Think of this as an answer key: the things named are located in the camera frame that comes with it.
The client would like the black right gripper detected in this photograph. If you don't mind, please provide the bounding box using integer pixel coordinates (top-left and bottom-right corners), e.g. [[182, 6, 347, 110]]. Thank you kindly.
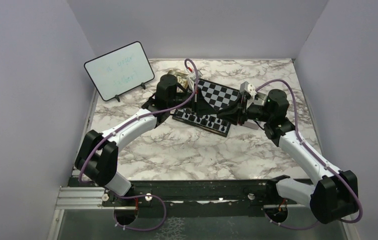
[[217, 94, 272, 126]]

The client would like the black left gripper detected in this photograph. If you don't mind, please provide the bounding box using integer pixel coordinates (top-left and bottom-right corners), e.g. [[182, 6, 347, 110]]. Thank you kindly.
[[168, 86, 217, 116]]

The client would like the black chess rook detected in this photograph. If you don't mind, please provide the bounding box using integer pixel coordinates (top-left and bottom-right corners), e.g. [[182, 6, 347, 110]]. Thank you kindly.
[[200, 118, 207, 126]]

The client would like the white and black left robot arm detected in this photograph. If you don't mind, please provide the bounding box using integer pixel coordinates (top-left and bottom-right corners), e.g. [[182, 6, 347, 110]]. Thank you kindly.
[[74, 74, 217, 206]]

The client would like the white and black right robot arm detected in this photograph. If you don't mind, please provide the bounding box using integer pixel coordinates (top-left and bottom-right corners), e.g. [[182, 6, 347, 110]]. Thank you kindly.
[[217, 89, 360, 224]]

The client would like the pink tin box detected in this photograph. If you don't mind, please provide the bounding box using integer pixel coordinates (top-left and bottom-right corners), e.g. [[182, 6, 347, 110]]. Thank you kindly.
[[243, 96, 269, 131]]

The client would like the black and silver chessboard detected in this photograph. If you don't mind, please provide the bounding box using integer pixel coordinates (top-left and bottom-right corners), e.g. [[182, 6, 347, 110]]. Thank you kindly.
[[172, 79, 239, 138]]

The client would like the small whiteboard with stand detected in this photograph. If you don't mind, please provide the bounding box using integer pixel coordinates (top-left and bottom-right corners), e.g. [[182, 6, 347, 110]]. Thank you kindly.
[[84, 41, 155, 101]]

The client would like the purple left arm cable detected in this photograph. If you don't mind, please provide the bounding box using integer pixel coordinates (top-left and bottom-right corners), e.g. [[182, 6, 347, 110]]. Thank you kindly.
[[77, 58, 200, 232]]

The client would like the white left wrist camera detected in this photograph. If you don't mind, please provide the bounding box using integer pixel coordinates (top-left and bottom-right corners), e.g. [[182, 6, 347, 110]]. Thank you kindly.
[[186, 70, 196, 91]]

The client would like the black mounting rail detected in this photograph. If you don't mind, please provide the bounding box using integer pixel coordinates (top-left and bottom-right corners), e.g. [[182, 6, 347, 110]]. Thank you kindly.
[[55, 178, 295, 219]]

